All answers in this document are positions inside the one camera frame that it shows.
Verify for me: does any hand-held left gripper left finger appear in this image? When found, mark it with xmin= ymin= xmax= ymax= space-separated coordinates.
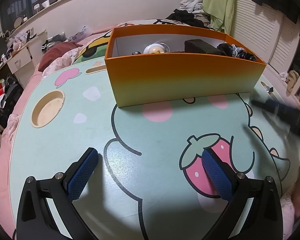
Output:
xmin=16 ymin=147 xmax=99 ymax=240

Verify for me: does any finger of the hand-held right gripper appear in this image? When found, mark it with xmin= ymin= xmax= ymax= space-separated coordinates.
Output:
xmin=251 ymin=99 xmax=300 ymax=117

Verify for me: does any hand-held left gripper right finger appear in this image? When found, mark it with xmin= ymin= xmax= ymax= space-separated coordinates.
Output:
xmin=201 ymin=148 xmax=283 ymax=240

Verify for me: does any black lace cloth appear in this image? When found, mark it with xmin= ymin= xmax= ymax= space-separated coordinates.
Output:
xmin=217 ymin=43 xmax=258 ymax=62

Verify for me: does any black rectangular block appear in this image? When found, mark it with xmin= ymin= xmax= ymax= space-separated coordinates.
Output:
xmin=184 ymin=39 xmax=222 ymax=55

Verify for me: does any orange cardboard box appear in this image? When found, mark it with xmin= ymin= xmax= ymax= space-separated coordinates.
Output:
xmin=104 ymin=24 xmax=267 ymax=108

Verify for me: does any round doll keychain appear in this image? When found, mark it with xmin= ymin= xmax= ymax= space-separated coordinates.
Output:
xmin=143 ymin=44 xmax=165 ymax=55

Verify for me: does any beige cloth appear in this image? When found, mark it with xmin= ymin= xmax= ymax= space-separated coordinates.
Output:
xmin=280 ymin=70 xmax=300 ymax=91

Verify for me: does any white louvered closet door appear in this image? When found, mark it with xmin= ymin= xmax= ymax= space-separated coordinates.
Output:
xmin=234 ymin=0 xmax=300 ymax=98

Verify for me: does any pink floral quilt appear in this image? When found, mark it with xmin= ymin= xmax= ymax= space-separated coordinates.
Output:
xmin=0 ymin=50 xmax=298 ymax=240

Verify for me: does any hanging light green garment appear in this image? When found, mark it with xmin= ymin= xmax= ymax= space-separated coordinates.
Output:
xmin=202 ymin=0 xmax=237 ymax=33

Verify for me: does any dark red cloth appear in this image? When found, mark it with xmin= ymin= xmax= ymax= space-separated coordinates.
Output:
xmin=38 ymin=42 xmax=83 ymax=72

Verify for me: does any pile of black clothes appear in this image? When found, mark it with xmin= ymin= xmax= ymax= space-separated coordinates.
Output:
xmin=166 ymin=8 xmax=211 ymax=28

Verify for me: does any white drawer cabinet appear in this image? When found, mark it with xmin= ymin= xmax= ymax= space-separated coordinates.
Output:
xmin=5 ymin=29 xmax=48 ymax=75

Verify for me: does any pile of white clothes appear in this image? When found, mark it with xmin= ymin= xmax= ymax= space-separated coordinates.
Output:
xmin=179 ymin=0 xmax=208 ymax=14

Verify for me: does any dark striped garment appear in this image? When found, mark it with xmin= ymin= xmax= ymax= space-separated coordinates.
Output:
xmin=42 ymin=32 xmax=68 ymax=52

